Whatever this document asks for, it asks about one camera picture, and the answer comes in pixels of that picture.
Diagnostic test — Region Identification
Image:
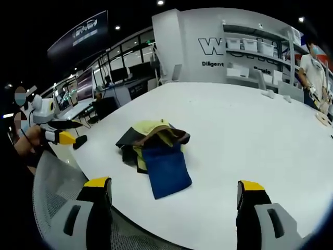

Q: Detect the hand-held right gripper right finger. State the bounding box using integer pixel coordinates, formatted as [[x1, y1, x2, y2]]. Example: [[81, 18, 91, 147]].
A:
[[235, 179, 308, 250]]

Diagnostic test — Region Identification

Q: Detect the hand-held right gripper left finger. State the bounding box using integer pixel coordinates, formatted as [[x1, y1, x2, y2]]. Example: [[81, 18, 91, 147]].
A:
[[49, 176, 113, 250]]

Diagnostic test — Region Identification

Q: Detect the multicolour patchwork garment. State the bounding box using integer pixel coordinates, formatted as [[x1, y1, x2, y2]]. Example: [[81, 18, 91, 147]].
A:
[[115, 119, 194, 201]]

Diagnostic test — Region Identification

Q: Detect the small black object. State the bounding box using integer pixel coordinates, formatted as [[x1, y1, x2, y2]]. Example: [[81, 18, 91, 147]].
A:
[[72, 134, 88, 150]]

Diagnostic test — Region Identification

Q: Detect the large display screen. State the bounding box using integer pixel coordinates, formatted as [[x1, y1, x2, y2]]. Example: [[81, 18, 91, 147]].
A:
[[76, 66, 95, 101]]

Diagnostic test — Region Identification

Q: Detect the black computer monitor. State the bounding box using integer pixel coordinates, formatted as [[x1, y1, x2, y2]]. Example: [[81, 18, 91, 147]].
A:
[[128, 61, 152, 79], [110, 66, 129, 83]]

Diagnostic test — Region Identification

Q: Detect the dark hanging banner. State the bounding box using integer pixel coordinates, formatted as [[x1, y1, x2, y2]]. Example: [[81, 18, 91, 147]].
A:
[[46, 9, 109, 63]]

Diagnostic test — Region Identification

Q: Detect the light wooden object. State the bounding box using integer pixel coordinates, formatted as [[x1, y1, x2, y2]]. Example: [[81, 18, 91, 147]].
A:
[[315, 111, 330, 128]]

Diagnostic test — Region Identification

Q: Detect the white shelf unit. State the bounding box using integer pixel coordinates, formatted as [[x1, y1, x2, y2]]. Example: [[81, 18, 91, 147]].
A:
[[222, 20, 305, 92]]

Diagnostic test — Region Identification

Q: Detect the white storage box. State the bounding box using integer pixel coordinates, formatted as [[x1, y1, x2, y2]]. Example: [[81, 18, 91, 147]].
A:
[[232, 39, 259, 52], [257, 41, 275, 56]]

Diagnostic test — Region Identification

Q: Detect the thin black cable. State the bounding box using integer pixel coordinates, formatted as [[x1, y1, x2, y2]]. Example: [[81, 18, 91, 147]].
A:
[[21, 109, 35, 146]]

